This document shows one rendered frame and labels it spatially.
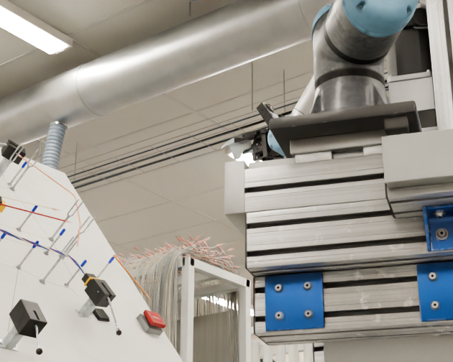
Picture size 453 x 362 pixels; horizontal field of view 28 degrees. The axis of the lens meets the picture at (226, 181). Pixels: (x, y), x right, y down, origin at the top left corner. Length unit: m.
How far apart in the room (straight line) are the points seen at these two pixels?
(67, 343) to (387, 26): 1.08
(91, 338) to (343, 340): 0.88
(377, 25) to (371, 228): 0.30
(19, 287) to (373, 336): 1.00
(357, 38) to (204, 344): 2.05
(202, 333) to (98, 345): 1.18
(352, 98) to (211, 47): 3.30
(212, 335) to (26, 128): 2.67
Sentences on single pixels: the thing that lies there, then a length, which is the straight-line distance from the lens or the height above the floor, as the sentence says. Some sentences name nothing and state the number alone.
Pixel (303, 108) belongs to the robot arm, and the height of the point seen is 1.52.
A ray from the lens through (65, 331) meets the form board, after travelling 2.12.
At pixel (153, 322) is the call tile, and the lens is 2.37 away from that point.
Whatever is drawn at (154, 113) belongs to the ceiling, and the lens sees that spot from 6.16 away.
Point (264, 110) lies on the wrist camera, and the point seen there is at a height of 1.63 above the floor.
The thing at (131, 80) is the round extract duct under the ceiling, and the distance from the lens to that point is 5.03.
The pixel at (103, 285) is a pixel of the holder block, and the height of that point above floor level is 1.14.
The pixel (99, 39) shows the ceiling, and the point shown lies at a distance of 5.37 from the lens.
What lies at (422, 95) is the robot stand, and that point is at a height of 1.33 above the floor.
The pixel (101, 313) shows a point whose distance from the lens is 2.28.
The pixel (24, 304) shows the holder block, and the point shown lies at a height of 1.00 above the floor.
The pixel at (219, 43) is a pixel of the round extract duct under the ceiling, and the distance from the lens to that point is 4.67.
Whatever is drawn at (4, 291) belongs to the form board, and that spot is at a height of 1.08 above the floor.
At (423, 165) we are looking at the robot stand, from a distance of 1.24.
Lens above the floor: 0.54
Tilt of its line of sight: 22 degrees up
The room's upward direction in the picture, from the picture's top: straight up
